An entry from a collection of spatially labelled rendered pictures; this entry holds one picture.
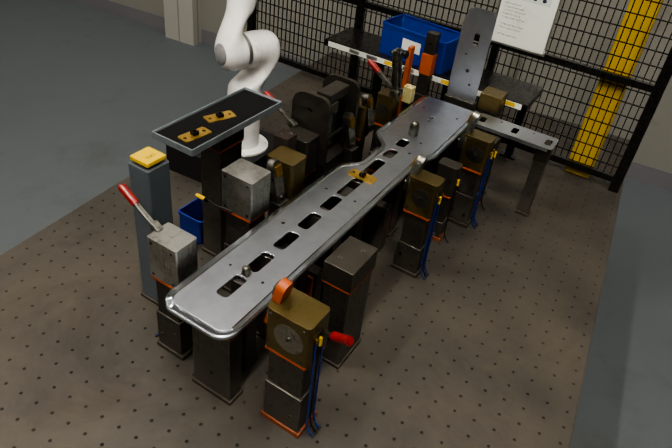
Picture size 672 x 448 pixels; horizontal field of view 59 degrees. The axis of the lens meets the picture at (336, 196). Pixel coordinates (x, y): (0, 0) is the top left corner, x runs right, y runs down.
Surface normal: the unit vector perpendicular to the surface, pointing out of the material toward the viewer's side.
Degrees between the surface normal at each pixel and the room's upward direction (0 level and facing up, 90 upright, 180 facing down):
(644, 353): 0
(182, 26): 90
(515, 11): 90
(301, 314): 0
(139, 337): 0
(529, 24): 90
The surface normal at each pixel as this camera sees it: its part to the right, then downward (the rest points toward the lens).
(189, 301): 0.11, -0.81
